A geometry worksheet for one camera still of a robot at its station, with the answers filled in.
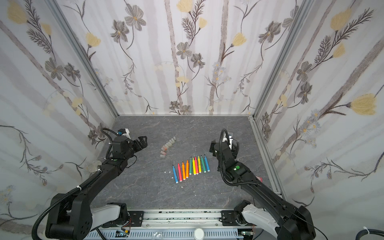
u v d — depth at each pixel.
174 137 1.06
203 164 0.93
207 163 0.93
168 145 1.01
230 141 0.66
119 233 0.73
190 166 0.91
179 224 0.73
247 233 0.71
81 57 0.84
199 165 0.93
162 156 0.98
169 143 1.02
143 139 0.81
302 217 0.39
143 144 0.79
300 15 0.71
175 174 0.88
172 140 1.04
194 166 0.92
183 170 0.90
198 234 0.62
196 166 0.92
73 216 0.41
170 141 1.04
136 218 0.74
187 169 0.90
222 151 0.56
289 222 0.40
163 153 0.98
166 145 1.01
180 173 0.89
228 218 0.73
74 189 0.45
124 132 0.76
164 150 1.00
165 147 1.01
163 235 0.71
